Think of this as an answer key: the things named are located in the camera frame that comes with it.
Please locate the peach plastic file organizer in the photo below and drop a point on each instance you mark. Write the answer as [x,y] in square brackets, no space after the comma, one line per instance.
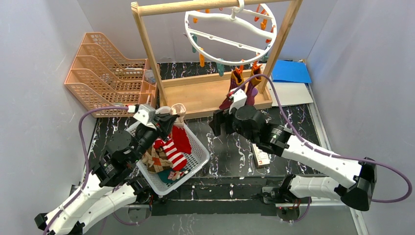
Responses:
[101,76]

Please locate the argyle brown sock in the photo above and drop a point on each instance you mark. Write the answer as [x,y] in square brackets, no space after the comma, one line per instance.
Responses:
[154,163]

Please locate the beige animal face sock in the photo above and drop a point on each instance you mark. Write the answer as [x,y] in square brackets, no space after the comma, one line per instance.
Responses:
[178,134]

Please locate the dark green sock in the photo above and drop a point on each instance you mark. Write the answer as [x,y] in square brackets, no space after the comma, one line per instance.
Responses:
[170,176]

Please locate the white plastic laundry basket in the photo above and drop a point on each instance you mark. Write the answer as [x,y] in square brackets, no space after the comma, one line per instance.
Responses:
[198,157]

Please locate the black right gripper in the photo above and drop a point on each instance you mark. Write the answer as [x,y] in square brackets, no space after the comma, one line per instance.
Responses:
[225,120]

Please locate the orange front-right clothes peg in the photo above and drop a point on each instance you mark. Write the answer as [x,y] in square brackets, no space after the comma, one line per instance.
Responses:
[256,68]

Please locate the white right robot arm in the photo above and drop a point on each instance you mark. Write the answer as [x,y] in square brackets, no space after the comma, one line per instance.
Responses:
[351,182]

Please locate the white paper sheet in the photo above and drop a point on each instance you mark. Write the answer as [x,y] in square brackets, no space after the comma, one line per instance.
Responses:
[289,94]

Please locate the blue folder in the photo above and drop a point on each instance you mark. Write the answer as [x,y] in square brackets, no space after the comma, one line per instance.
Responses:
[290,72]

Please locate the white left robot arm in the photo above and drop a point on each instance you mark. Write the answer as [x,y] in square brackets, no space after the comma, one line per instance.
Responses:
[106,187]

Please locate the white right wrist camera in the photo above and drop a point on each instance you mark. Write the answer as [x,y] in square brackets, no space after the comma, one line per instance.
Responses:
[238,99]

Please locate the wooden hanger rack stand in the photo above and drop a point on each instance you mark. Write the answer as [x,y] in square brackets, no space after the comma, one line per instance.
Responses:
[203,94]

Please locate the purple sock with yellow cuff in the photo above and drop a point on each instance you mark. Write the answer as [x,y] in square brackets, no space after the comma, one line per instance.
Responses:
[235,81]

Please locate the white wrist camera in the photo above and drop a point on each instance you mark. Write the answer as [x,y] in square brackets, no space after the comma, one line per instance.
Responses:
[144,114]
[238,99]

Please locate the small white printed box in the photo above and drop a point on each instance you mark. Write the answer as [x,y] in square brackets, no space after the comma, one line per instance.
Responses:
[261,159]

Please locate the white round clip hanger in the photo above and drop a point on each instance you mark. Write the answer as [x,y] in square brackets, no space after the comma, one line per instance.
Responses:
[232,35]

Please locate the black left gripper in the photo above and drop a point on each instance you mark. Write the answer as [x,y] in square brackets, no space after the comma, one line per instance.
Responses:
[160,122]

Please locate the red white striped sock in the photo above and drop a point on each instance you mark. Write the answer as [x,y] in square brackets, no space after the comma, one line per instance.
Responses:
[175,156]

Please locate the orange front-centre clothes peg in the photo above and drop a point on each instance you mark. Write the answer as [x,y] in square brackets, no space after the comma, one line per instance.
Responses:
[239,69]

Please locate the orange front-left clothes peg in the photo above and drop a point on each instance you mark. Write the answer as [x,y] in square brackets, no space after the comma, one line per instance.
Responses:
[201,60]

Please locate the teal front clothes peg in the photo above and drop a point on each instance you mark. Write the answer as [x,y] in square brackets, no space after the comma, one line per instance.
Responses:
[220,69]

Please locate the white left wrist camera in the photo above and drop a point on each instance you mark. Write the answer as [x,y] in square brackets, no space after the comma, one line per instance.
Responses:
[144,114]

